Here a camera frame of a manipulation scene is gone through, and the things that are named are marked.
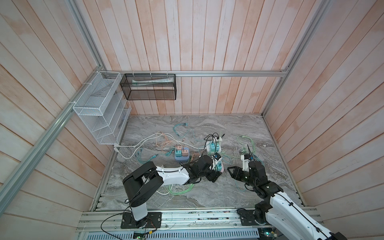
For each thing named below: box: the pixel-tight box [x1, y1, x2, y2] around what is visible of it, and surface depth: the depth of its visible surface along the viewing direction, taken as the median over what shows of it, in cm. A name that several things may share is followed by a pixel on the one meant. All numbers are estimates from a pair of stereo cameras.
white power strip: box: [206, 137, 223, 156], surface depth 97 cm
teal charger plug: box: [216, 161, 222, 172], surface depth 85 cm
